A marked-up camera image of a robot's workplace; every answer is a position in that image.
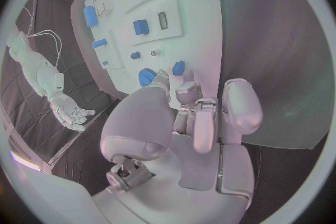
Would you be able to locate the blue short cylinder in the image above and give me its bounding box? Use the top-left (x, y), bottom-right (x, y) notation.
top-left (91, 38), bottom-right (109, 49)

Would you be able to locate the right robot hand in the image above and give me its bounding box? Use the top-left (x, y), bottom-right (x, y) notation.
top-left (49, 91), bottom-right (97, 132)

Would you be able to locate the blue block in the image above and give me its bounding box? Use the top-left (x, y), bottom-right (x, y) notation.
top-left (132, 19), bottom-right (150, 36)

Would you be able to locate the blue long cylinder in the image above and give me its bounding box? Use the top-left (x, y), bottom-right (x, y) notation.
top-left (82, 5), bottom-right (99, 29)

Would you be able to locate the white cable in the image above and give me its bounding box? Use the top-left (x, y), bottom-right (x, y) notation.
top-left (26, 30), bottom-right (63, 68)
top-left (21, 0), bottom-right (38, 36)

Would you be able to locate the blue plug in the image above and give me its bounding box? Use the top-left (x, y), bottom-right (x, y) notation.
top-left (171, 60), bottom-right (186, 76)

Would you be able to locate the large blue gear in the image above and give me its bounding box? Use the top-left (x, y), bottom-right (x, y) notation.
top-left (138, 68), bottom-right (158, 88)

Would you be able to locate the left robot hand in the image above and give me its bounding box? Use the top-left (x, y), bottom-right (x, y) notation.
top-left (91, 69), bottom-right (264, 224)

